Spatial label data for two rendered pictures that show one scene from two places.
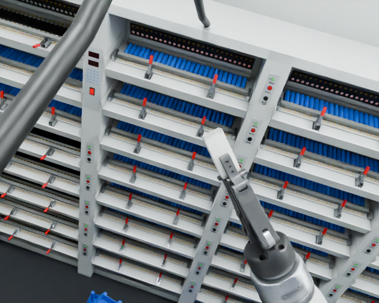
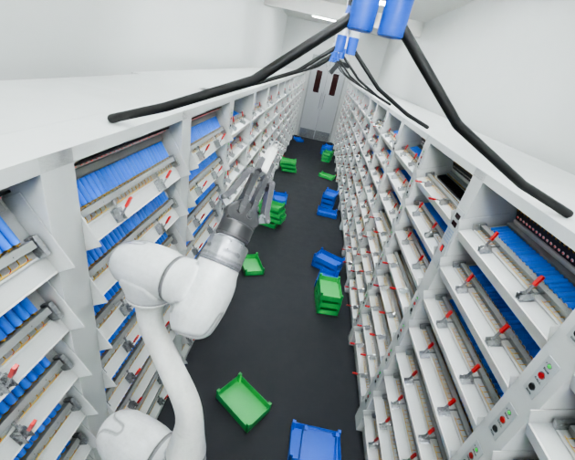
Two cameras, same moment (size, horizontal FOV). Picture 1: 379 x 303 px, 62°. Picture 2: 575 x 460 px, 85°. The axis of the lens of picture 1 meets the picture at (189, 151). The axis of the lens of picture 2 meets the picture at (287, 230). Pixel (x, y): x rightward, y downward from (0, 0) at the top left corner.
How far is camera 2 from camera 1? 0.87 m
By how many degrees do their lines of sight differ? 71
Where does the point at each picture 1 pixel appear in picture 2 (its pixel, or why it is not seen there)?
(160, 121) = (470, 306)
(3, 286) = (320, 363)
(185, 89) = (502, 278)
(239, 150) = (514, 395)
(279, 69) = not seen: outside the picture
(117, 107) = (451, 274)
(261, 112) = (564, 353)
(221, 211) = not seen: outside the picture
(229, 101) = (539, 318)
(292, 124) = not seen: outside the picture
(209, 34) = (548, 219)
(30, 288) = (326, 381)
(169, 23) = (518, 199)
